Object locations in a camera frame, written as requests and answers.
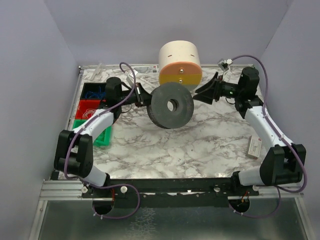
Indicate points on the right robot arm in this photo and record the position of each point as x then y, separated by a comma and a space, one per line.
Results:
284, 159

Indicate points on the white flat packet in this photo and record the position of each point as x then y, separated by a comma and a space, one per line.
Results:
147, 69

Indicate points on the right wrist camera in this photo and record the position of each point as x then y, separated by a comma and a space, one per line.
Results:
224, 65

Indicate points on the green storage bin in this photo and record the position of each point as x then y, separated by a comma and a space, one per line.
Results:
103, 139

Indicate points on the clear plastic strip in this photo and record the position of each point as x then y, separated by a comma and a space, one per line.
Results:
98, 69

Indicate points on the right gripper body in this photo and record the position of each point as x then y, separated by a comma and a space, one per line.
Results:
219, 87

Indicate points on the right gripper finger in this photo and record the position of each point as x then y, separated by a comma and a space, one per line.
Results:
206, 97
208, 85

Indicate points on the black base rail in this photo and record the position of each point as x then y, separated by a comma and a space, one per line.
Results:
170, 193

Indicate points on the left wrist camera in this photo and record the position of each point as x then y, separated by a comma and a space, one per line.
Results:
131, 78

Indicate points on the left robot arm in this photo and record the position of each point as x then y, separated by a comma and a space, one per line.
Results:
74, 151

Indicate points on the red storage bin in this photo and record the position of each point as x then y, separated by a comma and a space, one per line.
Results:
86, 108

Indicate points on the cream cylindrical drawer cabinet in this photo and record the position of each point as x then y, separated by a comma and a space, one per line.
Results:
179, 62

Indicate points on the black cable spool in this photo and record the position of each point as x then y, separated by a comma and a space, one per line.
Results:
171, 106

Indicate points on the white plastic stick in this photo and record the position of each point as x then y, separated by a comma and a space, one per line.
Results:
148, 83

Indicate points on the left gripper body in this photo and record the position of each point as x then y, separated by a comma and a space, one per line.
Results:
139, 94

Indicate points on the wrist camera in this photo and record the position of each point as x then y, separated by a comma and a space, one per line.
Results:
224, 65
131, 78

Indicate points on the small white cardboard box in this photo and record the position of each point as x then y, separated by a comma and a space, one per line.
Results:
253, 147

